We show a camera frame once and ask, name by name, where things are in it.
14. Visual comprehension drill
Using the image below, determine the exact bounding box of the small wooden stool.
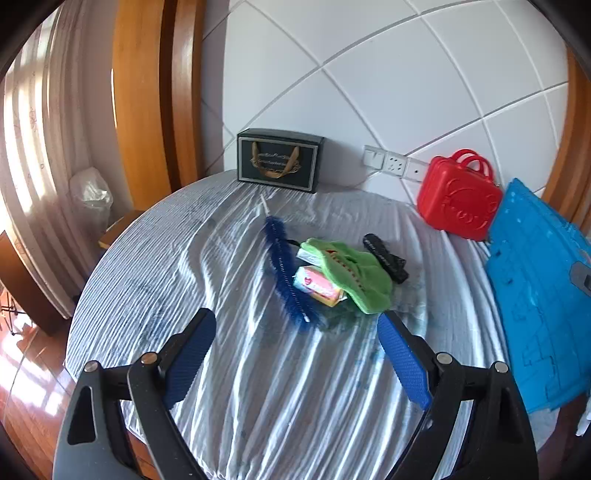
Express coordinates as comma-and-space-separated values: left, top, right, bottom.
97, 210, 144, 250

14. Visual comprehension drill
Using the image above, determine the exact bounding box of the white wall switch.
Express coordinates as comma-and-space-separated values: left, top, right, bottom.
362, 144, 385, 171

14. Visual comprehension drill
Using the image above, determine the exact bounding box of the white and green small box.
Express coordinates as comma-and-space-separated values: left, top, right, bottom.
295, 247, 324, 267

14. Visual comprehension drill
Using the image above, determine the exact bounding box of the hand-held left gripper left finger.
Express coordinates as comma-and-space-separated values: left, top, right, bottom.
52, 307, 218, 480

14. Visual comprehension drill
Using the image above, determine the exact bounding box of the green crocodile plush toy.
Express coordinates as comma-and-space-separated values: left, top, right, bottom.
300, 237, 394, 315

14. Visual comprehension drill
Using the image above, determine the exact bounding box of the red plastic carry case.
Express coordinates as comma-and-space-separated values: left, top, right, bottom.
416, 148, 504, 241

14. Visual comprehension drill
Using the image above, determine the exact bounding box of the blue bottle brush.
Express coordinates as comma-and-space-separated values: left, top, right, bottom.
259, 194, 312, 329

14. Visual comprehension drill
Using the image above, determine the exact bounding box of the clear plastic bag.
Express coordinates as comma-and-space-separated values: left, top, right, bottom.
69, 167, 114, 222

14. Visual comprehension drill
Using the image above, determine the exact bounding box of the black gift bag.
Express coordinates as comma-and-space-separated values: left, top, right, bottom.
236, 128, 326, 195

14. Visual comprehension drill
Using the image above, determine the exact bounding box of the pink and yellow soap box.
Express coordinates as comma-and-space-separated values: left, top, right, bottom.
292, 265, 348, 308

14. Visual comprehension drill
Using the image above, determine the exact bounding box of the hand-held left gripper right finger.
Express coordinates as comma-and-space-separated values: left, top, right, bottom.
376, 311, 540, 480

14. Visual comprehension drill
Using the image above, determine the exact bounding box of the dark wooden cabinet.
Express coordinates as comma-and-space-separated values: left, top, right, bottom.
0, 228, 70, 335

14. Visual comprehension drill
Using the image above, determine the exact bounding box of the wooden wall frame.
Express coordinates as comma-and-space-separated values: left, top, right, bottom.
549, 46, 591, 222
112, 0, 207, 213

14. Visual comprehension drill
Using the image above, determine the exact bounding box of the beige striped curtain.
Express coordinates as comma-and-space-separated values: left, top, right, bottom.
0, 9, 121, 319

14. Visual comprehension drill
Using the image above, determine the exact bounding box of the black remote control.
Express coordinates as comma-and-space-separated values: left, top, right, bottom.
362, 233, 409, 283

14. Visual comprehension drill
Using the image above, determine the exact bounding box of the blue plastic storage bin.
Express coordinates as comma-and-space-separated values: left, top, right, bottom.
485, 178, 591, 414

